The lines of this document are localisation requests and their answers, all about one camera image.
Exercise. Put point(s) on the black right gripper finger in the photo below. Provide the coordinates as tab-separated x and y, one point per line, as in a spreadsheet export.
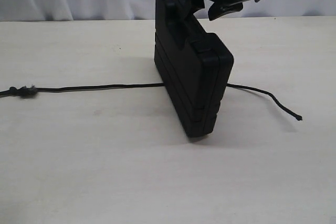
192	6

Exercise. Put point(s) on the black plastic carrying case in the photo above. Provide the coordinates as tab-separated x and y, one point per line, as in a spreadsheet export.
194	66

